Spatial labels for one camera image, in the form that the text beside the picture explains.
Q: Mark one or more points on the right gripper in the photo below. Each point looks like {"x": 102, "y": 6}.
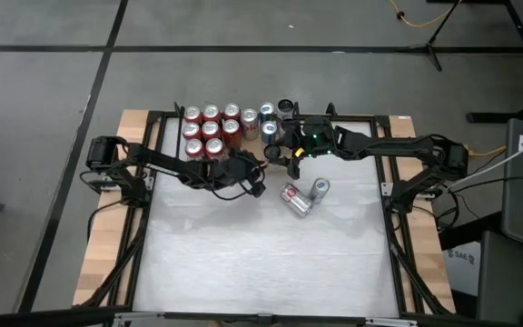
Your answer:
{"x": 318, "y": 138}

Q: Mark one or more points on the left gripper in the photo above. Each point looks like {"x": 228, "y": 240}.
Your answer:
{"x": 232, "y": 172}

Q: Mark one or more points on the blue silver Red Bull can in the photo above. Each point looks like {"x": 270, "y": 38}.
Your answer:
{"x": 319, "y": 188}
{"x": 269, "y": 131}

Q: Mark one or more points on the teal silver beverage can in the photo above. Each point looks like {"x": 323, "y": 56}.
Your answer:
{"x": 267, "y": 110}

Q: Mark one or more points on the silver Diet Coke can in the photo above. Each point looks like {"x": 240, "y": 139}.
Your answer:
{"x": 249, "y": 122}
{"x": 295, "y": 200}

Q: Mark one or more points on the red Coke Zero can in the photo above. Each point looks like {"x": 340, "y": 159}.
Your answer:
{"x": 231, "y": 131}

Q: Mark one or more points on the red Fanta can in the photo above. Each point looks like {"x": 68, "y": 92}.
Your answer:
{"x": 194, "y": 147}
{"x": 214, "y": 147}

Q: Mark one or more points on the red beverage can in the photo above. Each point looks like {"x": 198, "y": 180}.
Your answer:
{"x": 232, "y": 110}
{"x": 191, "y": 131}
{"x": 210, "y": 131}

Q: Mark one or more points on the red Coca-Cola can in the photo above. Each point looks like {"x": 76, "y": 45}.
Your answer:
{"x": 192, "y": 113}
{"x": 210, "y": 111}

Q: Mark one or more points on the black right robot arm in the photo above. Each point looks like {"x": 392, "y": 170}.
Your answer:
{"x": 402, "y": 145}

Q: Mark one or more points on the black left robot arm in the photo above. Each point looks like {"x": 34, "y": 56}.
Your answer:
{"x": 166, "y": 163}

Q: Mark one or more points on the white table cover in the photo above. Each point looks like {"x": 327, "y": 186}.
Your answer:
{"x": 261, "y": 290}

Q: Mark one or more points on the black tripod stand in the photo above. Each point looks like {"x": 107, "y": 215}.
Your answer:
{"x": 429, "y": 47}

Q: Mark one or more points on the wooden table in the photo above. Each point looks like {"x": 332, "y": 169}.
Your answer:
{"x": 98, "y": 272}

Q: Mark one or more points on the white labelled box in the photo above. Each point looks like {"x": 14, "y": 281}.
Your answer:
{"x": 461, "y": 272}

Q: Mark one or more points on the wooden shelf with black frame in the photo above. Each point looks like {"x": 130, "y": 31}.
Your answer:
{"x": 254, "y": 146}

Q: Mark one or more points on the silver aluminium rail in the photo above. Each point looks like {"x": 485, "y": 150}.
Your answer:
{"x": 391, "y": 322}
{"x": 139, "y": 315}

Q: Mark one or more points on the black metal stand frame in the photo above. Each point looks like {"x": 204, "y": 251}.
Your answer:
{"x": 493, "y": 117}

